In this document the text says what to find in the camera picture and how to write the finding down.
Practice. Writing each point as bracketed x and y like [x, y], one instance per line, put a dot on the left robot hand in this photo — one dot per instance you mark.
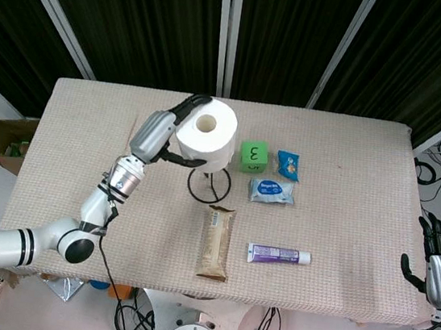
[157, 134]

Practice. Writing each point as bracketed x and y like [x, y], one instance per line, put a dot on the white toilet paper roll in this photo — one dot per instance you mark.
[208, 133]

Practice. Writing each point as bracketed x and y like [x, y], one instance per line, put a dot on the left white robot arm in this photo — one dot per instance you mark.
[53, 228]

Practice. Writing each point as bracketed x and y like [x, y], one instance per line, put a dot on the green foam number cube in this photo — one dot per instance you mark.
[253, 156]

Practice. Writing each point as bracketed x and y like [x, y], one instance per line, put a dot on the brown snack bar wrapper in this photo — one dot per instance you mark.
[216, 242]

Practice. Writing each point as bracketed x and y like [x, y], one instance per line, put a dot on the white blue wet wipes pack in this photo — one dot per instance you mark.
[272, 191]

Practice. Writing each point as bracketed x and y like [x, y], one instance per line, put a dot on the blue snack packet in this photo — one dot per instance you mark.
[289, 165]

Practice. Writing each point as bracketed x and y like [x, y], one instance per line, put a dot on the beige woven table cloth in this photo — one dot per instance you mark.
[318, 226]

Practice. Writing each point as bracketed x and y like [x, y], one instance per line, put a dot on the cardboard box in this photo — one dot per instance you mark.
[8, 143]

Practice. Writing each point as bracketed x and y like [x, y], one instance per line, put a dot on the orange box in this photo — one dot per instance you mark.
[121, 292]

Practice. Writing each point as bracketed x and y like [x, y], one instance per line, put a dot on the blue round lid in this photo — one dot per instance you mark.
[99, 285]

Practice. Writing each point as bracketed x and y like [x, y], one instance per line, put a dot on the purple white toothpaste tube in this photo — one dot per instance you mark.
[277, 255]

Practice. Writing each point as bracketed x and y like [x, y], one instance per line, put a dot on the silver foil bag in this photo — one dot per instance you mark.
[62, 286]

